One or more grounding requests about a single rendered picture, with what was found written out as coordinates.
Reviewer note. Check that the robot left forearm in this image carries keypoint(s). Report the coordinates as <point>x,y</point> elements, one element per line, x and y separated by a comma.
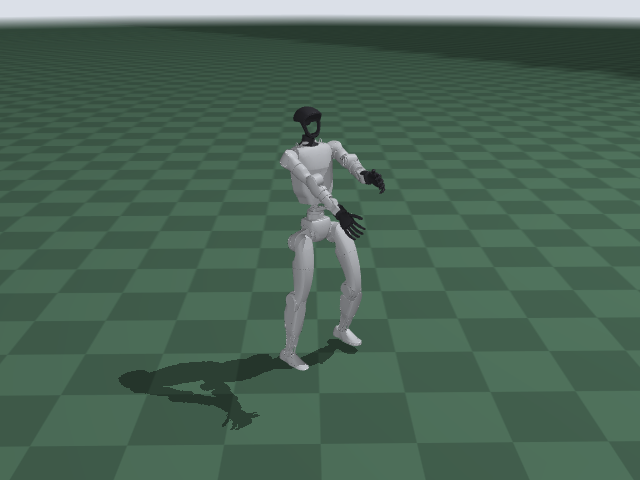
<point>355,168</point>

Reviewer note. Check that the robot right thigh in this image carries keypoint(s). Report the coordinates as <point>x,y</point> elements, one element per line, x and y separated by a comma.
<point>303,265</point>

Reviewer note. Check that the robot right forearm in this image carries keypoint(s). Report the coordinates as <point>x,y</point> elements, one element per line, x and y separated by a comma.
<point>322,193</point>

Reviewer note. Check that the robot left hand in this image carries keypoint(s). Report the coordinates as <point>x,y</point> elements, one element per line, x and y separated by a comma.
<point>372,177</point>

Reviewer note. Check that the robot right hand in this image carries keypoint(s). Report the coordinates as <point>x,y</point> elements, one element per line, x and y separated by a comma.
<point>346,221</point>

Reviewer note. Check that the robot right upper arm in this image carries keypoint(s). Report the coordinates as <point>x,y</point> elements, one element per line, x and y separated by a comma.
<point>290,161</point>

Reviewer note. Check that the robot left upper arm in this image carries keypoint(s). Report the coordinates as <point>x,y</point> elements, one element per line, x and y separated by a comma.
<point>340,154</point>

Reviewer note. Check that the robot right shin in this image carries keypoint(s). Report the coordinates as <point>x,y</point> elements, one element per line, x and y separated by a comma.
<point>294,319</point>

